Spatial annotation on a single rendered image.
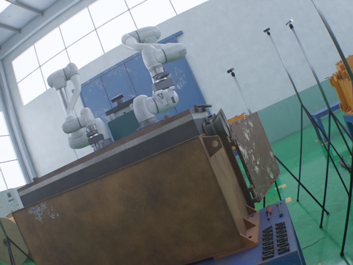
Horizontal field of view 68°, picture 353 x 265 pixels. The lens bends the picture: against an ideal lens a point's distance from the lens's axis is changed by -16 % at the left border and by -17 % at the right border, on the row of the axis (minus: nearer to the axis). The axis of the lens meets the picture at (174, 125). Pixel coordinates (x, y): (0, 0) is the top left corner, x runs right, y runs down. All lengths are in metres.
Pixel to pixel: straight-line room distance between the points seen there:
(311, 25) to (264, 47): 2.02
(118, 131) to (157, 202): 1.47
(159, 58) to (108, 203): 0.93
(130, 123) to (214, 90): 8.01
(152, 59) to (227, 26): 9.17
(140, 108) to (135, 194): 1.21
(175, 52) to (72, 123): 1.06
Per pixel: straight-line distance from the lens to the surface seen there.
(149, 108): 2.58
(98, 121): 2.78
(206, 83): 10.70
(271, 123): 10.56
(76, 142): 2.78
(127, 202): 1.53
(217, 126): 1.52
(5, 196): 11.44
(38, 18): 14.31
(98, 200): 1.60
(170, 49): 1.95
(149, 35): 2.45
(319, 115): 6.53
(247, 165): 2.01
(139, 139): 1.51
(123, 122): 2.81
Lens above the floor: 1.23
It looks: 4 degrees up
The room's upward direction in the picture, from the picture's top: 23 degrees counter-clockwise
